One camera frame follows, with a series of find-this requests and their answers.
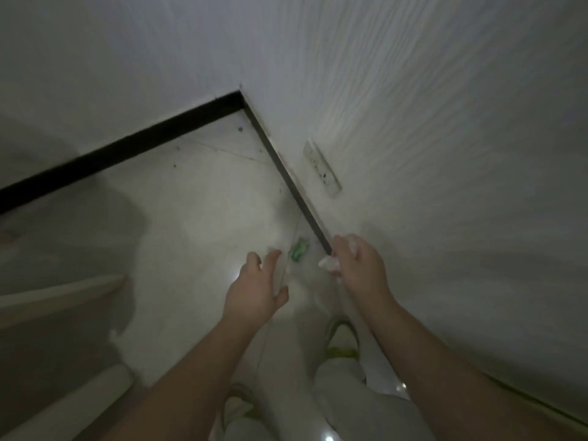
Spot white wall socket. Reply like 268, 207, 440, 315
302, 138, 343, 199

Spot beige wooden furniture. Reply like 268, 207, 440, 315
0, 273, 135, 441

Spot thin black baseboard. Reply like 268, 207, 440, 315
240, 91, 333, 256

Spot white trousers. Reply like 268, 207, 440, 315
224, 357, 435, 441

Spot long black baseboard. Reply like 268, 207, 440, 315
0, 90, 246, 215

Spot white tissue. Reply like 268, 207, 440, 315
318, 234, 364, 277

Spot person's left hand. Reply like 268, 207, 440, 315
222, 250, 290, 327

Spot yellow-green slipper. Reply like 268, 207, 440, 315
324, 318, 361, 362
222, 383, 261, 432

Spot person's right forearm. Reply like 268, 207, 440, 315
356, 294, 588, 441

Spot person's right hand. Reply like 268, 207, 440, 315
331, 234, 398, 313

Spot person's left forearm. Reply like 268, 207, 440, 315
99, 314, 273, 441

